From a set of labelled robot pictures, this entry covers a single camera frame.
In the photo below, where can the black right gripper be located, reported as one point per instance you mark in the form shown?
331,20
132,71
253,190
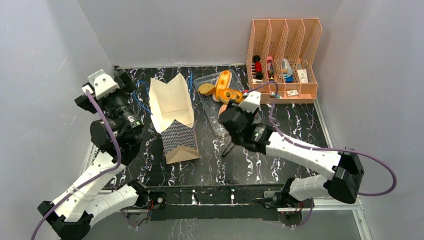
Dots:
228,145

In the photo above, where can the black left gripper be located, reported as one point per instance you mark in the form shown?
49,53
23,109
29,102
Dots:
127,88

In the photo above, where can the round yellow fake bun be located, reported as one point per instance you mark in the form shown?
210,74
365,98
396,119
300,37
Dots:
237,96

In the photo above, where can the clear plastic tray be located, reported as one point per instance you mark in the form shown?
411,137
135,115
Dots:
212,107

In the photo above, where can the pale bagel fake bread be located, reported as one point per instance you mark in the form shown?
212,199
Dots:
227,94

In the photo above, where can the yellow fake bread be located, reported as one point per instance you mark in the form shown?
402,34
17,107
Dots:
223,81

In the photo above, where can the brown round fake bread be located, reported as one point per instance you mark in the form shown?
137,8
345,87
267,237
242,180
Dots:
206,89

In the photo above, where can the checkered paper bread bag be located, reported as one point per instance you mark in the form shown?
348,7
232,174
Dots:
172,115

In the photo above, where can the small orange fake bread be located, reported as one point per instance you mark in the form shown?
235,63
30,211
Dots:
222,108

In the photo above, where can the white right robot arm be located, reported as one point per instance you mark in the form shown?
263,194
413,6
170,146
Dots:
339,173

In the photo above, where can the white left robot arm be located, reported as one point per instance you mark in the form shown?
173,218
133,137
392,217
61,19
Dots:
113,156

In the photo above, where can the green tipped tube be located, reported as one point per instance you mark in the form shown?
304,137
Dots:
275,95

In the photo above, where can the red black dumbbell toy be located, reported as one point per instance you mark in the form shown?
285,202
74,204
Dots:
258,72

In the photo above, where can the small white card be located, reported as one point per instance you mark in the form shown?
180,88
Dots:
292,93

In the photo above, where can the red pink bottle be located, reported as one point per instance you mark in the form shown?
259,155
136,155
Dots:
270,68

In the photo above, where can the peach desk file organizer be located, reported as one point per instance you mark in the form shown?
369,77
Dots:
280,58

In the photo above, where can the blue tape roll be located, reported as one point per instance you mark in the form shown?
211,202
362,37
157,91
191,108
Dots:
287,71

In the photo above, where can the white small box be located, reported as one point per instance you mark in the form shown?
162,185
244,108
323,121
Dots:
301,72

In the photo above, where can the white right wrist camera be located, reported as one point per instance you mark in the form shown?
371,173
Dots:
251,102

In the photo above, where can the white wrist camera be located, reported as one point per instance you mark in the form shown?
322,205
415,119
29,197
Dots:
251,102
100,85

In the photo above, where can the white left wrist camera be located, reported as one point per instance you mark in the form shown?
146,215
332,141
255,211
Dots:
100,85

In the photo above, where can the aluminium front rail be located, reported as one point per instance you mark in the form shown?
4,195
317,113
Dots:
163,197

